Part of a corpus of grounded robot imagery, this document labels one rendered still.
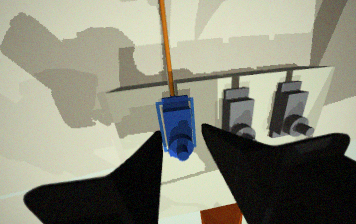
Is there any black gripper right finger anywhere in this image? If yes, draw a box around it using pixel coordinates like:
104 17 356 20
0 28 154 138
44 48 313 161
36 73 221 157
201 123 351 224

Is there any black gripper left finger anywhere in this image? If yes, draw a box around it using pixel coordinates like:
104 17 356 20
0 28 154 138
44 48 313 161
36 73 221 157
23 131 163 224

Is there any blue micro servo with orange cable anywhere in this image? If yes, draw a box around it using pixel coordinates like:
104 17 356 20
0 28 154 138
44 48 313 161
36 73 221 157
159 0 194 162

